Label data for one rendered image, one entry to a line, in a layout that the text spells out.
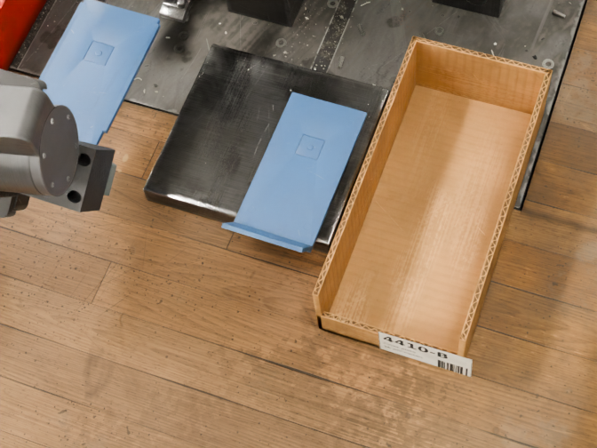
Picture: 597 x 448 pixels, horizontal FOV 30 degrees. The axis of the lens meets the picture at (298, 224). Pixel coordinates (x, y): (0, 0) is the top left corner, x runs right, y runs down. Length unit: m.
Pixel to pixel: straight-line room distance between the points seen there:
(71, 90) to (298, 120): 0.19
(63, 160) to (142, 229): 0.26
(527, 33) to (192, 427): 0.47
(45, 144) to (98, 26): 0.30
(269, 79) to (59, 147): 0.34
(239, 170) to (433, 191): 0.17
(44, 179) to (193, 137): 0.31
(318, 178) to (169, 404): 0.22
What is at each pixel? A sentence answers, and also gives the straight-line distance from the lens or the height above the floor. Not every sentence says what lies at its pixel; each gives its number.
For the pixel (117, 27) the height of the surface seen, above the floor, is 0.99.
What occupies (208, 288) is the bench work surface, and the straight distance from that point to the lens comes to 0.93.
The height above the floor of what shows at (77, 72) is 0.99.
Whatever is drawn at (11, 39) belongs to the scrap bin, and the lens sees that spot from 1.08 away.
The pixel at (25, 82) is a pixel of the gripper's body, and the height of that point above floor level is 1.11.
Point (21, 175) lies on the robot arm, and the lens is 0.69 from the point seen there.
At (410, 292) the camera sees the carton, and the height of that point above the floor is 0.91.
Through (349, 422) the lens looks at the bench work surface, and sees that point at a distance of 0.88.
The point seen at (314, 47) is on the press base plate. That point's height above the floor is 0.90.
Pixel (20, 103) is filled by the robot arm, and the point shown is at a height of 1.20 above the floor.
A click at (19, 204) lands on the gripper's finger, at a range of 0.83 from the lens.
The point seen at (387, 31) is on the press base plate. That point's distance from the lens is 1.05.
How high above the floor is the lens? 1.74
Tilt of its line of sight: 63 degrees down
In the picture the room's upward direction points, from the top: 10 degrees counter-clockwise
